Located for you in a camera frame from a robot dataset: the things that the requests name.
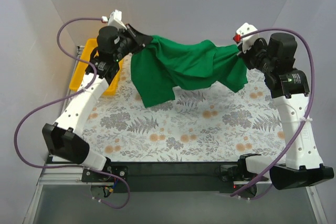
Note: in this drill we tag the floral patterned table mat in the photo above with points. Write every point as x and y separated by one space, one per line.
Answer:
213 124

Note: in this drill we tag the green t-shirt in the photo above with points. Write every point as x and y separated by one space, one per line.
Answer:
164 64

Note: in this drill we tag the aluminium frame rail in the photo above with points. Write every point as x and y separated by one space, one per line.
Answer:
61 176

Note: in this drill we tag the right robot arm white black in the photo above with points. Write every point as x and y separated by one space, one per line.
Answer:
292 96

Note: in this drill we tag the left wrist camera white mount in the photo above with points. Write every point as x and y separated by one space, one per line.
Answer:
115 20

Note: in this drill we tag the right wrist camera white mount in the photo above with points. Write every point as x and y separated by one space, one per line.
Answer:
245 37

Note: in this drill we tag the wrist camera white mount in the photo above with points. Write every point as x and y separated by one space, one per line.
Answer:
115 20
245 37

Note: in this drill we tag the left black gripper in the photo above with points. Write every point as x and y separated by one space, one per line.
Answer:
134 38

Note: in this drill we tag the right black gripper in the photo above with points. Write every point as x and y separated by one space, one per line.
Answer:
247 51

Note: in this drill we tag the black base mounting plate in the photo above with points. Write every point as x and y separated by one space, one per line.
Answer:
222 177

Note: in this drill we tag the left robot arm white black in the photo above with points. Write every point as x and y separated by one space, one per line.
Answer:
63 137

